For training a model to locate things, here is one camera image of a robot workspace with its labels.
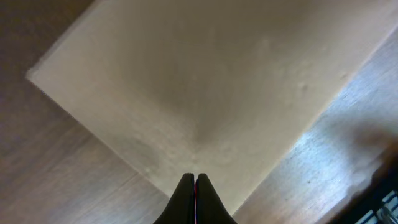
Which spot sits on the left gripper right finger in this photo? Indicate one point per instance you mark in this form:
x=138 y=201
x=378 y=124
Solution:
x=209 y=207

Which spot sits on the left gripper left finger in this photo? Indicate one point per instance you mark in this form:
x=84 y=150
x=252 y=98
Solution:
x=181 y=206

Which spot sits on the brown cardboard box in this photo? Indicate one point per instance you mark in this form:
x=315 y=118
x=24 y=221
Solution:
x=223 y=88

